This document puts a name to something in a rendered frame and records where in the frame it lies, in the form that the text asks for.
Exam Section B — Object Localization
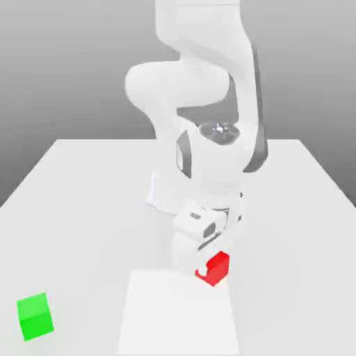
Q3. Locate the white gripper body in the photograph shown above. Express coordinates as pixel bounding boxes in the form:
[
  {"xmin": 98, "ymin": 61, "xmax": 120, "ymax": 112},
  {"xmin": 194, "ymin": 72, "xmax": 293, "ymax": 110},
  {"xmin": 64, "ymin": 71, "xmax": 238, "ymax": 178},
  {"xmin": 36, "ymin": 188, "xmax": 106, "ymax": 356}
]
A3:
[{"xmin": 171, "ymin": 232, "xmax": 227, "ymax": 273}]

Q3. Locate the small red cube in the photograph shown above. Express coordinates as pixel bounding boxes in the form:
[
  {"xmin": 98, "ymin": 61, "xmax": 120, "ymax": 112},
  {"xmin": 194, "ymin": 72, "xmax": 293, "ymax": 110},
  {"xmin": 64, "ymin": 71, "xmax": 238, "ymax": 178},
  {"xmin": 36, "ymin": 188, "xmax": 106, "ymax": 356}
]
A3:
[{"xmin": 194, "ymin": 250, "xmax": 231, "ymax": 287}]

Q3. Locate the small green cube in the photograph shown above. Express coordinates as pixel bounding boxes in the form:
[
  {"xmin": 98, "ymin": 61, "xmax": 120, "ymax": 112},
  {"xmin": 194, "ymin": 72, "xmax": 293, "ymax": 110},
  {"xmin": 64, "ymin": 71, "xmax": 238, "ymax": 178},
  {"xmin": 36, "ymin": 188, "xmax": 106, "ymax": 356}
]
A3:
[{"xmin": 16, "ymin": 291, "xmax": 56, "ymax": 342}]

